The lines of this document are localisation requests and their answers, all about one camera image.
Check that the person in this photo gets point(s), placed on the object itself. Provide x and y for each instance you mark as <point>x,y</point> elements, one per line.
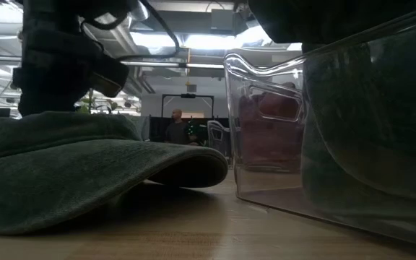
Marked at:
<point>177,131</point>

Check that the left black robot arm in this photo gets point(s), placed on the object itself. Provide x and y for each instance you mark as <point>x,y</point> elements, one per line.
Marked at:
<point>49,14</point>

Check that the fluorescent ceiling light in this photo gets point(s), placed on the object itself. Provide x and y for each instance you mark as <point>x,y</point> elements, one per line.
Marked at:
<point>208,41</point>

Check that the green baseball cap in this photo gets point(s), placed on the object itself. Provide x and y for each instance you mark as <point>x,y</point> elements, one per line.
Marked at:
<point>330,180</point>
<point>374,90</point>

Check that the potted green plant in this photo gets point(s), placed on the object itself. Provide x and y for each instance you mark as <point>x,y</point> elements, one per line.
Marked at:
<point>89,104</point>

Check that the ceiling light tube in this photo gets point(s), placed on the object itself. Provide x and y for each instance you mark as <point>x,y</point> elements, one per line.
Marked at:
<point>200,65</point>

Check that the silver ceiling duct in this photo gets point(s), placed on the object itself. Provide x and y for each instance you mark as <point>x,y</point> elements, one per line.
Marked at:
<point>141,12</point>

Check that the black camera frame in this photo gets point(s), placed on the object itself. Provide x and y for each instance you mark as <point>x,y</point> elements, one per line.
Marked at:
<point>188,95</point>

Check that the grey ceiling unit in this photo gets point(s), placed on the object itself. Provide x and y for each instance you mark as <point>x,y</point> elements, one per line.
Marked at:
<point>226,20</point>

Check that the dark green towel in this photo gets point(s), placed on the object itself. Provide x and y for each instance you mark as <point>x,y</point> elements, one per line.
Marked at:
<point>85,173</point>

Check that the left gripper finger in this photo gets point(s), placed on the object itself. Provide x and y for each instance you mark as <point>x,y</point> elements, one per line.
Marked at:
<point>45,103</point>

